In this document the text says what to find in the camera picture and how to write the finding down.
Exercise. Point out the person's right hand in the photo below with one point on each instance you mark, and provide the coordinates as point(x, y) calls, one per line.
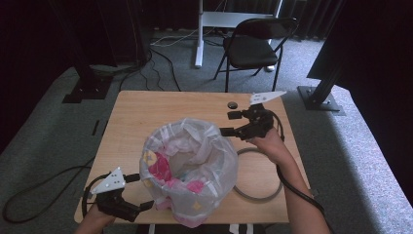
point(272, 146)

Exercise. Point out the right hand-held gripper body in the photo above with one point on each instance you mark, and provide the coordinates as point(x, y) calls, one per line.
point(259, 123)

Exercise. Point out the black stand with base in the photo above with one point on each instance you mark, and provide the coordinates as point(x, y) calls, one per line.
point(87, 89)

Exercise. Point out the black folding chair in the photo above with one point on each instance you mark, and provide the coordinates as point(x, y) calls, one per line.
point(251, 52)

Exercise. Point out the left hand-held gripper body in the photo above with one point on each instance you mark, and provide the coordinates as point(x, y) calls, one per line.
point(113, 203)

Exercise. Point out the person's left hand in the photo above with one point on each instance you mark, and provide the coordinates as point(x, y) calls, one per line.
point(95, 219)

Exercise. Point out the pink crumpled wrapper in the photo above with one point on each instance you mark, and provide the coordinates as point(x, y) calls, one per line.
point(159, 169)

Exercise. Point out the black metal post with base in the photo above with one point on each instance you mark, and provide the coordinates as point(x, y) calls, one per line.
point(316, 99)

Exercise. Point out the white table leg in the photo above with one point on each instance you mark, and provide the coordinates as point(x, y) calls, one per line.
point(151, 229)
point(249, 229)

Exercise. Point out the white desk frame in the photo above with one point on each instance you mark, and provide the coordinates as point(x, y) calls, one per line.
point(199, 39)

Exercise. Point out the black floor tape strip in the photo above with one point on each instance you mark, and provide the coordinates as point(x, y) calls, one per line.
point(95, 127)

